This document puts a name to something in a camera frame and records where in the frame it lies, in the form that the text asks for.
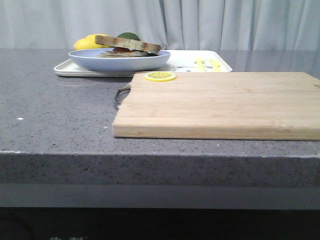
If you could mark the front yellow lemon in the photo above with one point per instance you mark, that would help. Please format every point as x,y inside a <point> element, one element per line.
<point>85,44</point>

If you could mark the fried egg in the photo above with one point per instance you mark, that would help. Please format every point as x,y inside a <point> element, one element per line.
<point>126,52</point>

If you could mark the yellow lemon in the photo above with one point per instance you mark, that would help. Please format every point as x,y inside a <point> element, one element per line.
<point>92,37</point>
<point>85,44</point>

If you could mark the bread slice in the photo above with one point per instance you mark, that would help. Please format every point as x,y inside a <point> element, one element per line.
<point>104,55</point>
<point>127,43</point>

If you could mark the white curtain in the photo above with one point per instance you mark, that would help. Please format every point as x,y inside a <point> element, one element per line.
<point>292,25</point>

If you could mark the metal board handle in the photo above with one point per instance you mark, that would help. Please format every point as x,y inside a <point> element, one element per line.
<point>120,95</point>

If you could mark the green lime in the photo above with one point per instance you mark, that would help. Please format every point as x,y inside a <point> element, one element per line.
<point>129,35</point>

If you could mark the rear yellow lemon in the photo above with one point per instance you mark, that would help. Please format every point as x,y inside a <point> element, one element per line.
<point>92,37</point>

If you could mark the cream bear tray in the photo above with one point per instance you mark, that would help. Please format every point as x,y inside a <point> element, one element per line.
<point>179,61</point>

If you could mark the light blue plate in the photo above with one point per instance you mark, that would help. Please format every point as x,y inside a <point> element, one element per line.
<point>88,59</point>

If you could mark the wooden cutting board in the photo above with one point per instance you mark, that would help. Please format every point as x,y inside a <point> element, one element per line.
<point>222,106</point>

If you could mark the lemon slice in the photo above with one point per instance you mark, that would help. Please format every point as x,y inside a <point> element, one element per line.
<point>160,76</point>

